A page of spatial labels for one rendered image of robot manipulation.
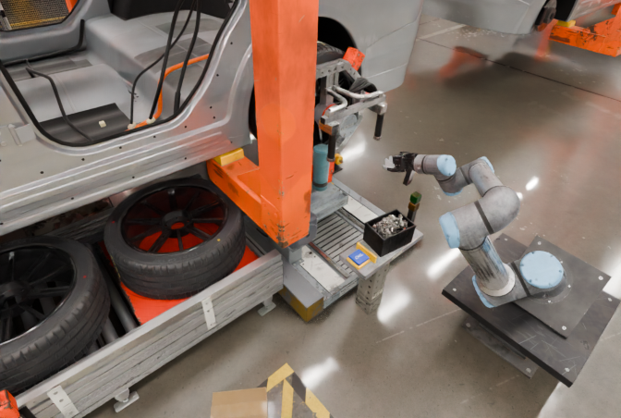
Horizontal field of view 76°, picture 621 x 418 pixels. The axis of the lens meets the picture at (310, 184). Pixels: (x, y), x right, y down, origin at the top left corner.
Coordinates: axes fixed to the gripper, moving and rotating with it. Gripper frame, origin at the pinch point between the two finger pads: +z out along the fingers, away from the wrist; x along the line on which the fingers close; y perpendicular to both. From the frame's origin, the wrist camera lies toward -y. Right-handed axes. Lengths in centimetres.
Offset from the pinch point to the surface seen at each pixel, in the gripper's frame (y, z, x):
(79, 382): -23, 34, 154
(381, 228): -20.0, -11.6, 25.9
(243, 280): -24, 28, 82
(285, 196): 14, -1, 64
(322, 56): 60, 21, 3
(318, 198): -23, 59, 1
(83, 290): 2, 48, 138
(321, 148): 17.1, 24.0, 17.6
